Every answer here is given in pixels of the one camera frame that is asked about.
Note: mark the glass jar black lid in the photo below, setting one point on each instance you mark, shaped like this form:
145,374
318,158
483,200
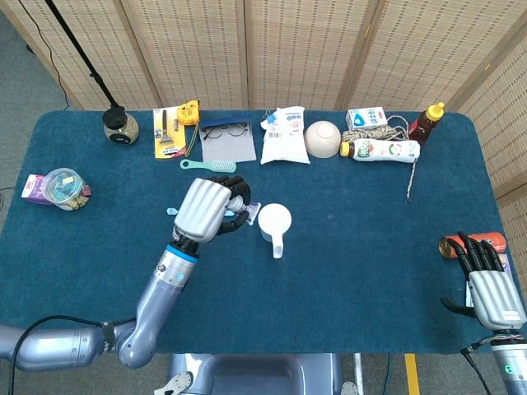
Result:
121,131

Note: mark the yellow tape measure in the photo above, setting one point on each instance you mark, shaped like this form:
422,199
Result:
187,113

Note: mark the eyeglasses on grey case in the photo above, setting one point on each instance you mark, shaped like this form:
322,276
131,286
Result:
228,150

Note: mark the blue binder clips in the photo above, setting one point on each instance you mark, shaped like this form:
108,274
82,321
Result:
271,119

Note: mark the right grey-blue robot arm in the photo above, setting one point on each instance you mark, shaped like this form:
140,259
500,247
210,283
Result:
512,366

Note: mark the teal blue table mat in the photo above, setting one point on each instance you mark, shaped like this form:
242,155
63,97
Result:
329,288

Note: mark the honey bottle yellow cap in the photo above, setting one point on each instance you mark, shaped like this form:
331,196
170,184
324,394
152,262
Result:
424,127

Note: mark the purple toothpaste tube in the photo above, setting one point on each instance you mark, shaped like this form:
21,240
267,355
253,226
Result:
253,210

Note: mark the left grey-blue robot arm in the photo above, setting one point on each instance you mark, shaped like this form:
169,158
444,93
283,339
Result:
160,296

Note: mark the beige upturned bowl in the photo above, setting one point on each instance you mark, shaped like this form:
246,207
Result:
323,144

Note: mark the purple white carton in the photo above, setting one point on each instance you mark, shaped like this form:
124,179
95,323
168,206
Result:
33,189

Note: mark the black stand pole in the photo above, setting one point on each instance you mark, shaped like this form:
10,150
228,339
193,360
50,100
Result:
82,57

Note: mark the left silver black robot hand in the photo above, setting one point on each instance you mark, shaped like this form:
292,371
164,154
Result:
201,210

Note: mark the white blue milk carton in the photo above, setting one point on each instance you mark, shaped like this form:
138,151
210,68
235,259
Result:
366,117

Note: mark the white drink bottle yellow cap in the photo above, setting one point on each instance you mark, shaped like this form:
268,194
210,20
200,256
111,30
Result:
383,150

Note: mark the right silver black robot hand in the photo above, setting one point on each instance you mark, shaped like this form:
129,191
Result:
494,296

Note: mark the light blue toothbrush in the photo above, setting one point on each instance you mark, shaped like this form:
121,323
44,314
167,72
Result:
171,211

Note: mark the orange drink can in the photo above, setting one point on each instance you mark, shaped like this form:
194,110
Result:
446,247

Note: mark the woven bamboo folding screen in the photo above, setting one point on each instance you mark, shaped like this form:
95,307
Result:
288,49

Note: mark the mint green hairbrush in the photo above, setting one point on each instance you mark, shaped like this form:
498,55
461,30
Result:
222,165

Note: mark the razor on yellow card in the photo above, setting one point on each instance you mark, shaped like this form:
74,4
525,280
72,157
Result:
166,140

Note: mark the black round eyeglasses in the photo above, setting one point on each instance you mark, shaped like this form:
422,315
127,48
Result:
235,131

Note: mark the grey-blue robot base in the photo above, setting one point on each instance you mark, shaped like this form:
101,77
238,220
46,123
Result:
255,374

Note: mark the clear jar of clips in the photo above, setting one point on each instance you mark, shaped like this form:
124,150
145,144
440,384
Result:
66,189

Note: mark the white plastic bag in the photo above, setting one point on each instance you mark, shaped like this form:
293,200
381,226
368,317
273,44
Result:
284,144

